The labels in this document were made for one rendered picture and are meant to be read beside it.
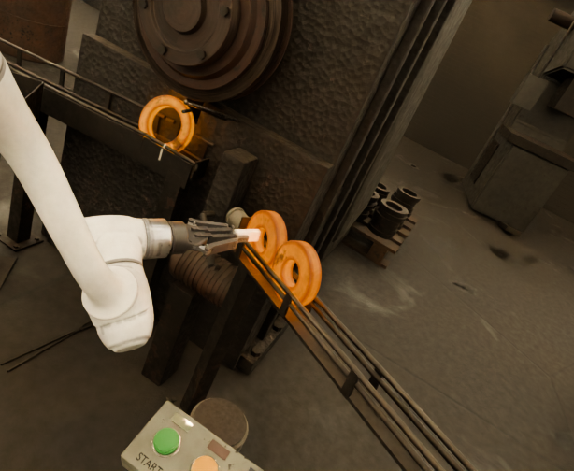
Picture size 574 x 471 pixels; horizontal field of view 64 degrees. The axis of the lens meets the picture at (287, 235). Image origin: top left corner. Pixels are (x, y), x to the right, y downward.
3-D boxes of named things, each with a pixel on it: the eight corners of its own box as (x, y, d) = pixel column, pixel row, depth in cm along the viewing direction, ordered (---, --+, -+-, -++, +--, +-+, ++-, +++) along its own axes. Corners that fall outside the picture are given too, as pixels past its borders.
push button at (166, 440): (165, 425, 75) (165, 421, 74) (184, 440, 74) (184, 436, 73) (148, 447, 72) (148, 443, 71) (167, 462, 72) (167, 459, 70)
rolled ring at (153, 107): (194, 98, 140) (199, 100, 144) (142, 91, 145) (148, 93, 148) (185, 158, 142) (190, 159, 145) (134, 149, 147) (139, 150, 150)
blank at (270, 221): (265, 200, 122) (255, 199, 120) (295, 229, 111) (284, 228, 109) (249, 249, 127) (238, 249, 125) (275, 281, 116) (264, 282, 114)
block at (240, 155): (217, 209, 153) (240, 145, 142) (236, 221, 151) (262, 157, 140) (198, 218, 143) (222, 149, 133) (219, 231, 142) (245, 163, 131)
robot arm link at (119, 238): (131, 231, 106) (141, 281, 101) (57, 233, 98) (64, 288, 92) (142, 205, 98) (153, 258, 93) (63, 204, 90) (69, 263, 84)
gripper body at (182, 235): (159, 240, 108) (195, 238, 113) (169, 263, 102) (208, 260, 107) (164, 213, 104) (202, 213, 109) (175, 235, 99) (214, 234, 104)
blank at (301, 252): (294, 228, 111) (283, 227, 109) (331, 263, 100) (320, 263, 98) (275, 281, 117) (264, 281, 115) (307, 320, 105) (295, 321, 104)
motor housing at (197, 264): (155, 350, 166) (197, 231, 141) (204, 385, 161) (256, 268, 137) (130, 371, 154) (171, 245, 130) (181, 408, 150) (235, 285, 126)
